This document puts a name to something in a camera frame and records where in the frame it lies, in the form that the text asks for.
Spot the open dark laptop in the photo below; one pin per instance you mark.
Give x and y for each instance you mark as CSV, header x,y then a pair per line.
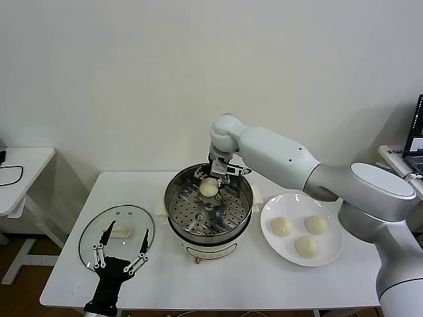
x,y
414,138

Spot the white round plate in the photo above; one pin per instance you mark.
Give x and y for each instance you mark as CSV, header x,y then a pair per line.
x,y
281,251

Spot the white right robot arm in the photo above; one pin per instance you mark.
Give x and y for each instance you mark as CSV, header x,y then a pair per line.
x,y
281,152

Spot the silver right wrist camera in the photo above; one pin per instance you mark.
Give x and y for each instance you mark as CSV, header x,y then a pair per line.
x,y
219,169

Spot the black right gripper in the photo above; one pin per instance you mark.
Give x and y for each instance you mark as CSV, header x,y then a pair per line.
x,y
210,161

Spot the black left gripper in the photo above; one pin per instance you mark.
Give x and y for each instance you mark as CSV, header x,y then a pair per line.
x,y
110,267

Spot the small black adapter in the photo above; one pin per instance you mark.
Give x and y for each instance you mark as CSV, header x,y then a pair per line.
x,y
2,158

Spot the white side desk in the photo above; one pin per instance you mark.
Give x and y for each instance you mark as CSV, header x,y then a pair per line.
x,y
29,165
391,153

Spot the white electric cooker base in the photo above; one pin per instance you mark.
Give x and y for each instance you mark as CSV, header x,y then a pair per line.
x,y
211,246

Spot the stainless steel steamer basket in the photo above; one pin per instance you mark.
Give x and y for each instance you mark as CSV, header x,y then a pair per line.
x,y
238,204

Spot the round glass pot lid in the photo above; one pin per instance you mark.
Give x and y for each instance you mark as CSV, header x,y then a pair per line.
x,y
132,219

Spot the white steamed baozi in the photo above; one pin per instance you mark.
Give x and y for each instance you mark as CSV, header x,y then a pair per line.
x,y
281,226
315,225
306,247
208,187

